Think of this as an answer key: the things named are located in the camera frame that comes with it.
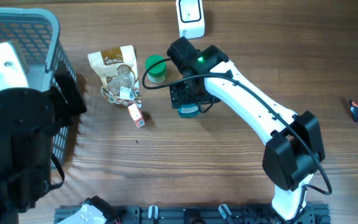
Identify green lid jar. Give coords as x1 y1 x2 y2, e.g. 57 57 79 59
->
145 55 167 84

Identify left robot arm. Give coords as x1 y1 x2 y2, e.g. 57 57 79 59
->
0 61 87 223

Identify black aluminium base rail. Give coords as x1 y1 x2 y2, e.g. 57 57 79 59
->
53 203 331 224

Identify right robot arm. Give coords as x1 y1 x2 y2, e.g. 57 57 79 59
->
167 37 325 222

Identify blue Listerine mouthwash bottle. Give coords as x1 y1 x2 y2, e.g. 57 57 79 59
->
178 104 200 118

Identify grey plastic mesh basket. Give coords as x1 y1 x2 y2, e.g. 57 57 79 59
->
0 7 78 172

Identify brown Pantree snack pouch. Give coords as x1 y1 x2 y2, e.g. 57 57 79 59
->
88 45 143 108

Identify red white small packet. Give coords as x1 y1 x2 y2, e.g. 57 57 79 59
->
128 104 145 128

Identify white barcode scanner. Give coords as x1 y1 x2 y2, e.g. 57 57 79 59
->
176 0 205 39

